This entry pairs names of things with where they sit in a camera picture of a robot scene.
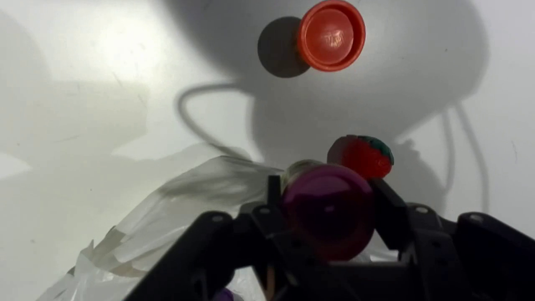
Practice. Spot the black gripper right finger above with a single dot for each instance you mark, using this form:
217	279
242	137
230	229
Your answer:
476	259

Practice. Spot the white plastic bag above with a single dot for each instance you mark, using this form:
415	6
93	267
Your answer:
108	272

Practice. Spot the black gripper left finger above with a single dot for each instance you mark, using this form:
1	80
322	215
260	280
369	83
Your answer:
215	247

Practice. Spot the purple playdough tub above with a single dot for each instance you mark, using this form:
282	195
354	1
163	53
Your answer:
225	295

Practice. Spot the magenta-lid playdough tub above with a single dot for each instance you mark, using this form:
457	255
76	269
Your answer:
330	207

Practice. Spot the orange-lid playdough tub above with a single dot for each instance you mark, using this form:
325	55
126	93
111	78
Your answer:
332	36

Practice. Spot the red toy strawberry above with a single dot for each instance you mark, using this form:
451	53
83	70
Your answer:
364	155

